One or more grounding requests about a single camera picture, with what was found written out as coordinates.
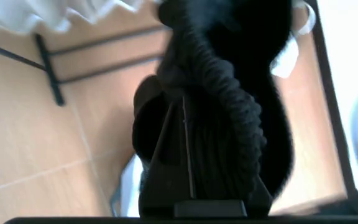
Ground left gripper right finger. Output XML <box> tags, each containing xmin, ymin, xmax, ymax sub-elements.
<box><xmin>246</xmin><ymin>176</ymin><xmax>273</xmax><ymax>218</ymax></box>

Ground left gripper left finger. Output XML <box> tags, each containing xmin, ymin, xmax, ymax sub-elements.
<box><xmin>139</xmin><ymin>94</ymin><xmax>196</xmax><ymax>218</ymax></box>

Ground black shorts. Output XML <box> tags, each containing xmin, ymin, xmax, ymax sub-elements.
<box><xmin>131</xmin><ymin>0</ymin><xmax>295</xmax><ymax>200</ymax></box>

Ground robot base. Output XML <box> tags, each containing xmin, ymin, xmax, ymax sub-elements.
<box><xmin>109</xmin><ymin>153</ymin><xmax>146</xmax><ymax>218</ymax></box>

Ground black clothes rack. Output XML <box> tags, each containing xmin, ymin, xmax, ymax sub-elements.
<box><xmin>0</xmin><ymin>24</ymin><xmax>171</xmax><ymax>107</ymax></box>

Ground beige curtain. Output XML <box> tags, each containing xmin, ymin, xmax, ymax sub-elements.
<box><xmin>0</xmin><ymin>0</ymin><xmax>165</xmax><ymax>35</ymax></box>

